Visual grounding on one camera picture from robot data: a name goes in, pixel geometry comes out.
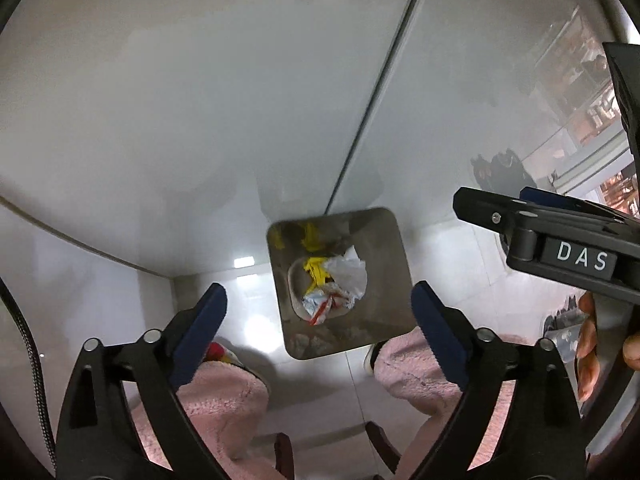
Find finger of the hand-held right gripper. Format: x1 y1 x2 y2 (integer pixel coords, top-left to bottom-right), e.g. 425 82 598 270
519 186 623 222
451 186 640 244

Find stainless steel trash bin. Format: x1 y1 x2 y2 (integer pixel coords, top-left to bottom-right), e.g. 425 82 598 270
266 206 415 361

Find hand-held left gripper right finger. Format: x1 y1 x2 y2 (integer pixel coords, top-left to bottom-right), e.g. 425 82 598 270
407 280 587 480

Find black and white slipper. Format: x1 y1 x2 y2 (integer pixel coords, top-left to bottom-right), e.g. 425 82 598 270
363 342 387 376

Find person's right hand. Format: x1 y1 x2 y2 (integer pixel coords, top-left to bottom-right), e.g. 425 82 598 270
575 291 640 403

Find black braided cable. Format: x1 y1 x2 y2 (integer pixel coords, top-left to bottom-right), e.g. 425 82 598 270
0 275 57 462

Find dark red stool leg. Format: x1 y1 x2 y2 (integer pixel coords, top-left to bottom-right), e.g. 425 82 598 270
364 420 401 469
273 432 295 480

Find white crumpled tissue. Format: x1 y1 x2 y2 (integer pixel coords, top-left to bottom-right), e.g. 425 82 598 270
322 246 369 306

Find yellow wrapper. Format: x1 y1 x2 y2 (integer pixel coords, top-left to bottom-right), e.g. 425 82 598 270
301 256 334 292

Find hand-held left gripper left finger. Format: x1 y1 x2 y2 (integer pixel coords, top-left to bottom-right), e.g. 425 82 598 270
54 282 231 480

